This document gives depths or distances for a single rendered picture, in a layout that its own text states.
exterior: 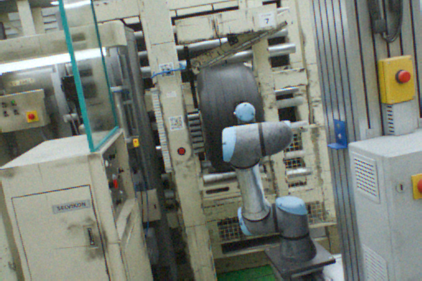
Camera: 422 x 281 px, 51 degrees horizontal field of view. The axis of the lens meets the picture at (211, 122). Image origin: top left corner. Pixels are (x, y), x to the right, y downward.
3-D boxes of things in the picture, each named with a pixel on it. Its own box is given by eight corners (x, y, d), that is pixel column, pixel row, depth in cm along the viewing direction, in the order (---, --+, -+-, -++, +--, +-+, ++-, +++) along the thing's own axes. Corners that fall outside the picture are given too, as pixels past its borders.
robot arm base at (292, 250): (323, 256, 173) (320, 233, 172) (287, 266, 171) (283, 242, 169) (307, 241, 188) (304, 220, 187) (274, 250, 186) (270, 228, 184)
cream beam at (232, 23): (178, 45, 261) (174, 20, 259) (180, 45, 286) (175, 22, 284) (279, 28, 262) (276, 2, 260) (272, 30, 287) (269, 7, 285)
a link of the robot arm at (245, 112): (238, 124, 185) (236, 104, 185) (236, 123, 196) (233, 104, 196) (257, 121, 185) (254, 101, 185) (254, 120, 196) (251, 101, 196)
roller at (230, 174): (202, 180, 245) (202, 184, 241) (200, 173, 244) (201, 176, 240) (264, 170, 246) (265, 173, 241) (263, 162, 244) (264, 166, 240)
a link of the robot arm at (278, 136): (294, 118, 144) (288, 114, 193) (261, 123, 146) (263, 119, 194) (300, 153, 144) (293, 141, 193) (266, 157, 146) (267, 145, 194)
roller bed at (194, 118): (177, 163, 286) (169, 118, 281) (178, 157, 301) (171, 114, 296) (208, 158, 286) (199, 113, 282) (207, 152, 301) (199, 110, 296)
